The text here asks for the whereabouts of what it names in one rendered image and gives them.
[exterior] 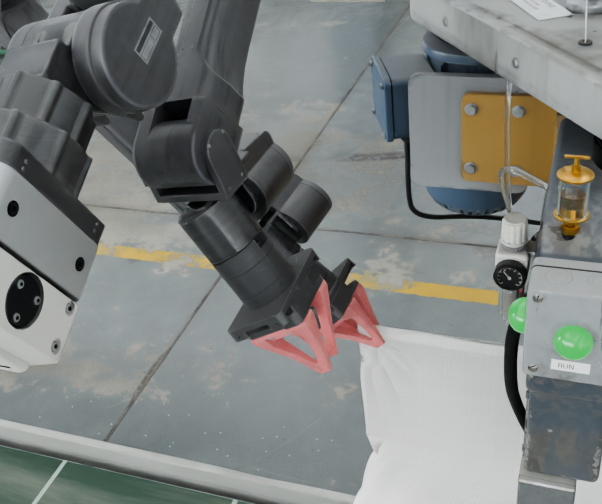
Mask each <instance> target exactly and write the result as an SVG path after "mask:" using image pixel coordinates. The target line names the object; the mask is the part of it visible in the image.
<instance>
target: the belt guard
mask: <svg viewBox="0 0 602 504"><path fill-rule="evenodd" d="M573 14H574V15H568V16H562V17H556V18H550V19H545V20H539V21H538V20H537V19H535V18H534V17H533V16H531V15H530V14H529V13H527V12H526V11H525V10H523V9H522V8H520V7H519V6H518V5H516V4H515V3H514V2H512V1H511V0H410V15H411V18H412V19H413V20H414V21H415V22H416V23H418V24H420V25H421V26H423V27H424V28H426V29H428V30H429V31H431V32H432V33H434V34H435V35H437V36H439V37H440V38H442V39H443V40H445V41H446V42H448V43H450V44H451V45H453V46H454V47H456V48H458V49H459V50H461V51H462V52H464V53H465V54H467V55H469V56H470V57H472V58H473V59H475V60H477V61H478V62H480V63H481V64H483V65H484V66H486V67H488V68H489V69H491V70H492V71H494V72H496V73H497V74H499V75H500V76H502V77H504V78H505V79H507V80H508V81H510V82H511V83H513V84H515V85H516V86H518V87H519V88H521V89H523V90H524V91H526V92H527V93H529V94H530V95H532V96H534V97H535V98H537V99H538V100H540V101H542V102H543V103H545V104H546V105H548V106H549V107H551V108H553V109H554V110H556V111H557V112H559V113H561V114H562V115H564V116H565V117H567V118H568V119H570V120H572V121H573V122H575V123H576V124H578V125H580V126H581V127H583V128H584V129H586V130H587V131H589V132H591V133H592V134H594V135H595V136H597V137H599V138H600V139H602V14H593V15H587V32H586V39H590V40H592V42H593V43H592V44H591V45H589V46H582V45H579V44H578V42H579V40H581V39H585V19H586V15H584V14H576V13H573Z"/></svg>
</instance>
